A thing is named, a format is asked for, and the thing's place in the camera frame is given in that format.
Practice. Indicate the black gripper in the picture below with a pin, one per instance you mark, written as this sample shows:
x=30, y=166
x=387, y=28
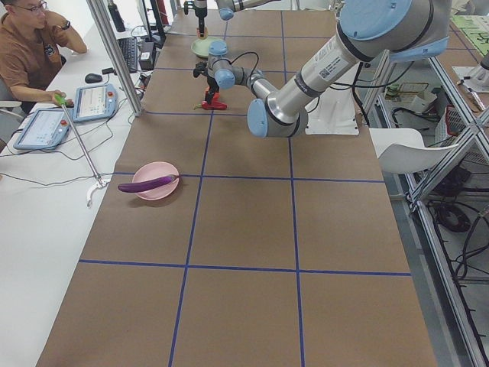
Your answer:
x=200, y=12
x=212, y=82

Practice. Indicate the red chili pepper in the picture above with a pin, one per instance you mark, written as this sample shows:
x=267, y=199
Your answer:
x=214, y=105

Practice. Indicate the yellow pink peach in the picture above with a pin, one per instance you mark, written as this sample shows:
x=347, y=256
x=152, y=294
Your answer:
x=202, y=34

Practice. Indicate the purple eggplant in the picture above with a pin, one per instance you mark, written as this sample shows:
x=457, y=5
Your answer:
x=137, y=187

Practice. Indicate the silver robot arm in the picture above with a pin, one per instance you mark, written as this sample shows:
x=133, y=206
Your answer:
x=409, y=30
x=226, y=8

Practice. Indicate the green plate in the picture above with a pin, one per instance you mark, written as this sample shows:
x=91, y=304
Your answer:
x=204, y=47

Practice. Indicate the black keyboard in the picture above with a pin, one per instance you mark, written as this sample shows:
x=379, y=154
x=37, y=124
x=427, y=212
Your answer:
x=129, y=51

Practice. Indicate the pink plate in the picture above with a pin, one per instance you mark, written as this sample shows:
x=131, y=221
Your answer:
x=154, y=170

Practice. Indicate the far teach pendant tablet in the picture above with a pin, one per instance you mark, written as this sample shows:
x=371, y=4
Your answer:
x=94, y=103

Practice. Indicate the teach pendant tablet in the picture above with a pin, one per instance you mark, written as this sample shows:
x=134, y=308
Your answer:
x=45, y=130
x=94, y=103

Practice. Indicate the black computer mouse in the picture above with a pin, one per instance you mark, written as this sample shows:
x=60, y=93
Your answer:
x=93, y=78

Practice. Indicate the near teach pendant tablet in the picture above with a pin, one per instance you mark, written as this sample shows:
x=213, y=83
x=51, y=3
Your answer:
x=45, y=130

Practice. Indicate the man in brown shirt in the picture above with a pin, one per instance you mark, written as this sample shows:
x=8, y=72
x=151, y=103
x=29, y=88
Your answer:
x=31, y=36

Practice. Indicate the white chair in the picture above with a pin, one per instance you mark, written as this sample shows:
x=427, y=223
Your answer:
x=402, y=150

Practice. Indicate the wrist black camera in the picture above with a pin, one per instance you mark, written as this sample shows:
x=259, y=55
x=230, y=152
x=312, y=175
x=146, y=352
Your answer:
x=200, y=69

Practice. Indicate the aluminium frame post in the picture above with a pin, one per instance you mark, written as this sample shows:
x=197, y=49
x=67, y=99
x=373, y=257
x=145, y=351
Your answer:
x=101, y=19

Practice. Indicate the green handled reach grabber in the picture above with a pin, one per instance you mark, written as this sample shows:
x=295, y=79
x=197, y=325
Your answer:
x=100, y=182

